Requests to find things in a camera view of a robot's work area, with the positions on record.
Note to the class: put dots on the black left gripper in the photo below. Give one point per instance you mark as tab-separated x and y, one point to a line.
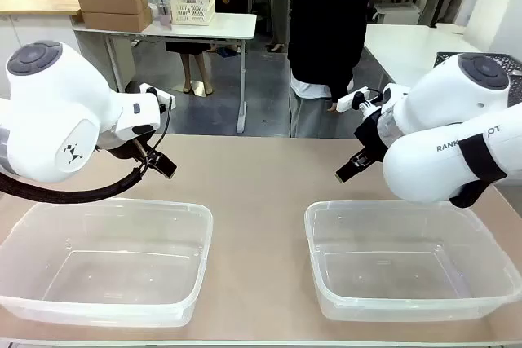
129	153

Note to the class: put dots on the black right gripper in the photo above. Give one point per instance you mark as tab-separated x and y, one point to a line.
369	132

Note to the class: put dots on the clear plastic bin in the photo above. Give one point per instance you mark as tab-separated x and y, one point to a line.
403	270
122	266

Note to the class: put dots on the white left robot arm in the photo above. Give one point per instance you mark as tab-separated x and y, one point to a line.
53	120

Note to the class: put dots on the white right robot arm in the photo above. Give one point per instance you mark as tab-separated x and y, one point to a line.
428	160

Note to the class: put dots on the white plastic basket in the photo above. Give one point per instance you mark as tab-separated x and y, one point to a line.
191	5

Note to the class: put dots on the person's hand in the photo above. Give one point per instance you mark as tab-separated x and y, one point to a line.
333	107

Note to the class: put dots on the white work table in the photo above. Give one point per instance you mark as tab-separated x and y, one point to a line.
408	50

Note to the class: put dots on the white folding table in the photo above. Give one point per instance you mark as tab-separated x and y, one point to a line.
212	26

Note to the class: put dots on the cup with straw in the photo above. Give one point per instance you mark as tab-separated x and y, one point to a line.
165	14

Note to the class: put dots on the cardboard box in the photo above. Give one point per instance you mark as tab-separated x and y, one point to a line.
112	2
116	21

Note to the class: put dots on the person in black coat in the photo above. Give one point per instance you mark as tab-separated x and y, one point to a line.
326	18

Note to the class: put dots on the person in grey trousers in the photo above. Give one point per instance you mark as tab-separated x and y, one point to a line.
279	1

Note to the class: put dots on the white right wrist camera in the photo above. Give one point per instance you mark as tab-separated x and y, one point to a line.
352	99

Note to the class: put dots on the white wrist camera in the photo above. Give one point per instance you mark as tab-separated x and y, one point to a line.
352	99
157	94

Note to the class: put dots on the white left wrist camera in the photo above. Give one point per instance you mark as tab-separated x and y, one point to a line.
157	94

